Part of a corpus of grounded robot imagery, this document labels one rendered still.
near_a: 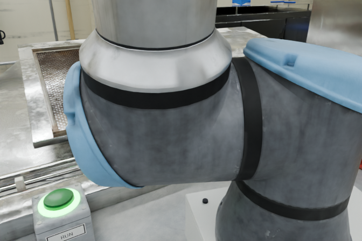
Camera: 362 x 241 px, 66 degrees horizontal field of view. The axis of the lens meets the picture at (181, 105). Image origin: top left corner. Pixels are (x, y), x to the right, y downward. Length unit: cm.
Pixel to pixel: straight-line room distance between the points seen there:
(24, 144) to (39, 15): 349
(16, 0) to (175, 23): 404
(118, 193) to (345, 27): 100
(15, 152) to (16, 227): 29
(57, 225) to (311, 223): 31
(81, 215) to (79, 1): 394
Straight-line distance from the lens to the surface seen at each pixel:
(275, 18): 318
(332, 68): 23
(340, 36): 124
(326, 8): 127
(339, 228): 33
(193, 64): 18
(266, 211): 29
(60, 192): 45
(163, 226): 49
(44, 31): 423
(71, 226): 44
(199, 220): 39
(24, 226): 52
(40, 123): 70
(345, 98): 24
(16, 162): 73
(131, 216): 52
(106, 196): 52
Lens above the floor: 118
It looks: 23 degrees down
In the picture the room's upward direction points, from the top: straight up
